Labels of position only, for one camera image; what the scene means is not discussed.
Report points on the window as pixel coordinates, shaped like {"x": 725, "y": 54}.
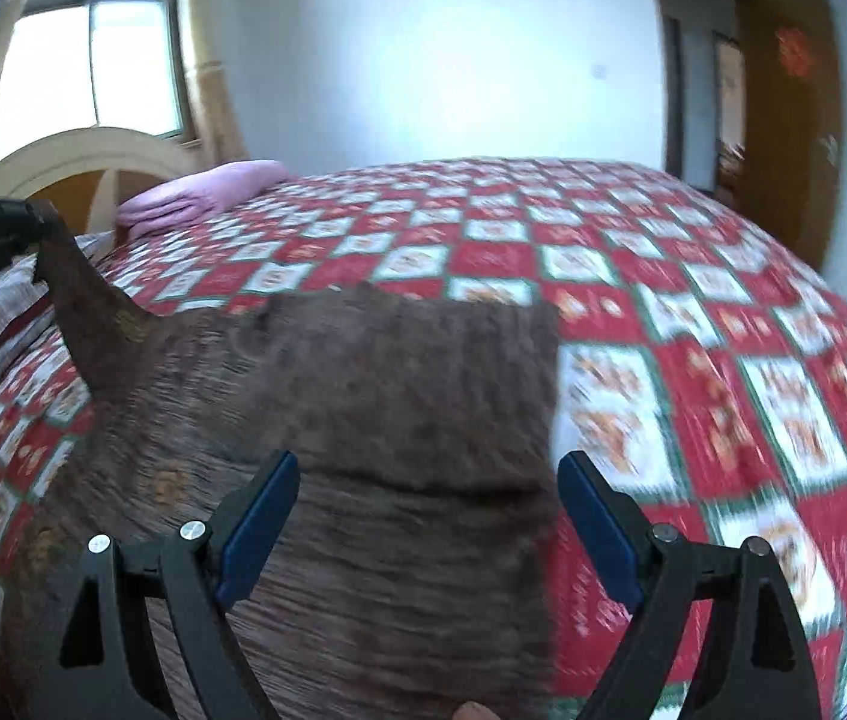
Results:
{"x": 130, "y": 67}

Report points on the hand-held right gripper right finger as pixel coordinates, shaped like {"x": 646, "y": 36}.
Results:
{"x": 603, "y": 532}

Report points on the red door decoration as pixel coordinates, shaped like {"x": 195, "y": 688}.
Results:
{"x": 795, "y": 52}

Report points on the striped pillow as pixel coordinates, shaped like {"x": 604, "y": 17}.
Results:
{"x": 18, "y": 292}

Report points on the dark door frame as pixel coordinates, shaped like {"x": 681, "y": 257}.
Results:
{"x": 659, "y": 90}

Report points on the red checkered printed blanket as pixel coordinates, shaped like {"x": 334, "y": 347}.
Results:
{"x": 693, "y": 315}

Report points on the pink folded blanket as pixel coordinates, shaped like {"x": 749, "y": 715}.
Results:
{"x": 190, "y": 195}

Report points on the white wall switch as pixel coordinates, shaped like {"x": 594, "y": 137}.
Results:
{"x": 601, "y": 72}

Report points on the cream arched wooden headboard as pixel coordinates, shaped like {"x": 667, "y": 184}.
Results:
{"x": 78, "y": 150}

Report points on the brown wooden door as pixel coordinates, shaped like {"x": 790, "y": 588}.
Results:
{"x": 783, "y": 165}

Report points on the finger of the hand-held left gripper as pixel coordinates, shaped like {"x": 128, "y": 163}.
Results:
{"x": 22, "y": 221}

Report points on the brown knit garment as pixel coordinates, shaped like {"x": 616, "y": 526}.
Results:
{"x": 393, "y": 390}

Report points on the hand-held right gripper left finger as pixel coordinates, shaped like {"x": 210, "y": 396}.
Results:
{"x": 258, "y": 532}

